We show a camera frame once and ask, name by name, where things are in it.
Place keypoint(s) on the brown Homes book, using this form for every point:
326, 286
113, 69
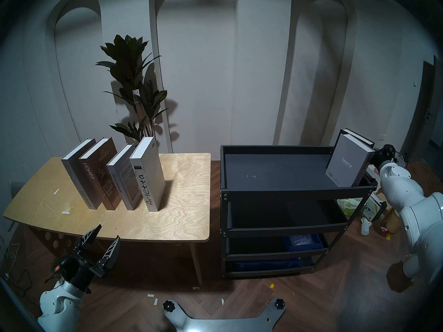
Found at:
98, 172

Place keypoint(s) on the green and white carton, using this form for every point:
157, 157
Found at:
373, 206

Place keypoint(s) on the grey Discontent book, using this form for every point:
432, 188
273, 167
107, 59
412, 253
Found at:
119, 184

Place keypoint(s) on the blue plastic bin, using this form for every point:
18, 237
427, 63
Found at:
303, 242

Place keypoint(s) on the grey ianra book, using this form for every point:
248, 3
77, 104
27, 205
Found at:
346, 162

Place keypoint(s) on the black metal shelf cart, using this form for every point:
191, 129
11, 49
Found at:
283, 172

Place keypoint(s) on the black Century book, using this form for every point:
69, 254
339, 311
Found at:
358, 136

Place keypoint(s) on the clear plastic storage box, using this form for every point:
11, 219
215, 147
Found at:
401, 158

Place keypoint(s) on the white Arietta book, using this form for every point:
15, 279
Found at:
150, 175

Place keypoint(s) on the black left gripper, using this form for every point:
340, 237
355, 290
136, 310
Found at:
79, 270

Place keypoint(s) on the small red yellow object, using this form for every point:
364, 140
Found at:
386, 232

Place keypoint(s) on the brown cardboard box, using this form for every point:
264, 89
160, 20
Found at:
380, 195

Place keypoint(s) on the small white bottle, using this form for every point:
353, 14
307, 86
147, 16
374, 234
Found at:
365, 228

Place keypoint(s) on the tall green potted plant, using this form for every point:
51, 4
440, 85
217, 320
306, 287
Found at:
126, 58

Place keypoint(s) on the yellow round bucket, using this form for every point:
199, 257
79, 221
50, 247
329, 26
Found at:
392, 224

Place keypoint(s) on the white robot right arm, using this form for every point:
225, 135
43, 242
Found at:
415, 213

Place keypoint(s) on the dark door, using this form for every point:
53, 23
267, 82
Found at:
424, 110

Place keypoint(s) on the light green plastic bag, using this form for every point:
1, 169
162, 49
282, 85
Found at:
349, 206

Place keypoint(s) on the black star knob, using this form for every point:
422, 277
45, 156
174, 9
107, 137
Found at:
279, 303
169, 305

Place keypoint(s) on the grey Special Issue book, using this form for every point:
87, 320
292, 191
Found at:
72, 165

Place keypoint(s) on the light wooden table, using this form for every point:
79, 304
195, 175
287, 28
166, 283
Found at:
180, 210

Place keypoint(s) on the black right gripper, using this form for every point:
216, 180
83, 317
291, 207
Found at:
384, 155

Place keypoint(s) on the grey metal robot base plate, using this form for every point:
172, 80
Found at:
221, 324

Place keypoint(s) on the white square box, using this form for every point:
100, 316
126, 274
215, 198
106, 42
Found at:
373, 172

